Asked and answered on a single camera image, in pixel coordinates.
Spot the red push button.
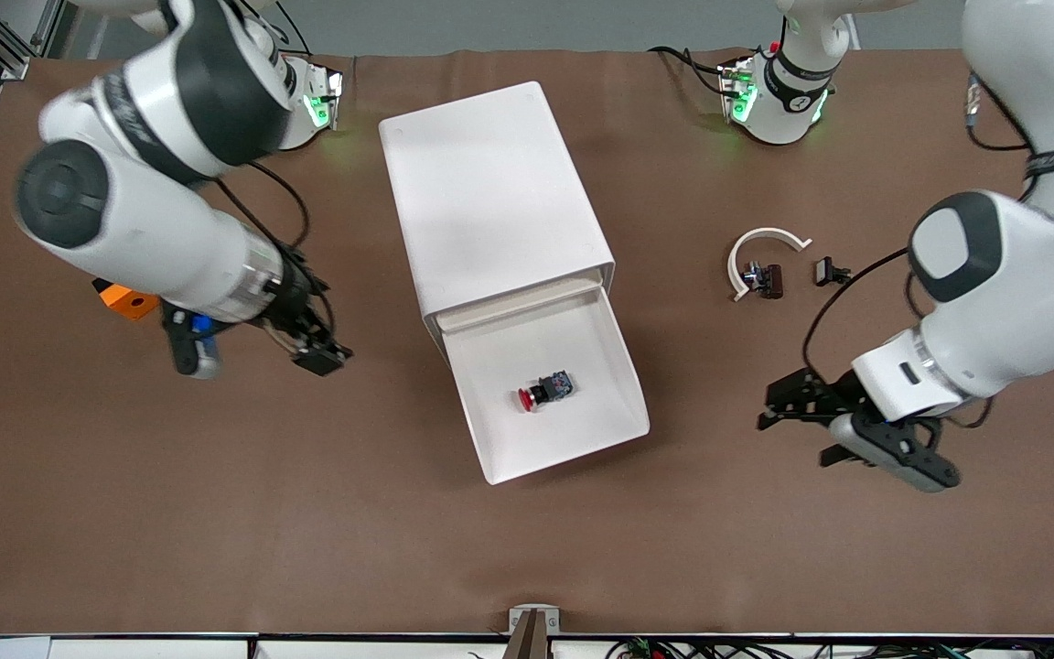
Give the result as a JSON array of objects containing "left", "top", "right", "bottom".
[{"left": 517, "top": 370, "right": 575, "bottom": 414}]

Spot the orange black button box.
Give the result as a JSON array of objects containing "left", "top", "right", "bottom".
[{"left": 92, "top": 279, "right": 162, "bottom": 323}]

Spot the small brown black component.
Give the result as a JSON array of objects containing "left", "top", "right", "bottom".
[{"left": 740, "top": 262, "right": 785, "bottom": 300}]

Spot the white curved plastic piece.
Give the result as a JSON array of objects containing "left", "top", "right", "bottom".
[{"left": 727, "top": 227, "right": 813, "bottom": 303}]

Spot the brown table mat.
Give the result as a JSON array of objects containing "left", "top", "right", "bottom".
[{"left": 0, "top": 48, "right": 1054, "bottom": 637}]

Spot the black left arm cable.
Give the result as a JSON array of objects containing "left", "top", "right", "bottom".
[{"left": 801, "top": 245, "right": 914, "bottom": 390}]

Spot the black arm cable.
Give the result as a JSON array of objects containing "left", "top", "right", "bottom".
[
  {"left": 214, "top": 161, "right": 310, "bottom": 250},
  {"left": 801, "top": 245, "right": 914, "bottom": 390}
]

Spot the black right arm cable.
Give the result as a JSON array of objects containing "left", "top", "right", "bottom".
[{"left": 214, "top": 161, "right": 310, "bottom": 250}]

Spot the black right base cable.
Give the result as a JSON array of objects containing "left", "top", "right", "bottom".
[{"left": 275, "top": 0, "right": 313, "bottom": 58}]

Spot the black base cable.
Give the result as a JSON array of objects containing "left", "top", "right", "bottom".
[
  {"left": 648, "top": 44, "right": 731, "bottom": 97},
  {"left": 275, "top": 0, "right": 313, "bottom": 58}
]

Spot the tangled black cable bundle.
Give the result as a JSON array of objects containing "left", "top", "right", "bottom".
[{"left": 605, "top": 636, "right": 1054, "bottom": 659}]

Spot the grey metal post bracket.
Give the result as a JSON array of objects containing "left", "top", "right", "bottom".
[{"left": 508, "top": 604, "right": 562, "bottom": 635}]

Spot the aluminium camera post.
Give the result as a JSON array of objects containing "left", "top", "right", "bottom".
[{"left": 501, "top": 610, "right": 552, "bottom": 659}]

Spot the aluminium frame profile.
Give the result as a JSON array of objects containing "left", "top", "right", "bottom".
[{"left": 0, "top": 0, "right": 61, "bottom": 81}]

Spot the black left base cable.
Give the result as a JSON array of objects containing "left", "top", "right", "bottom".
[{"left": 648, "top": 44, "right": 731, "bottom": 97}]

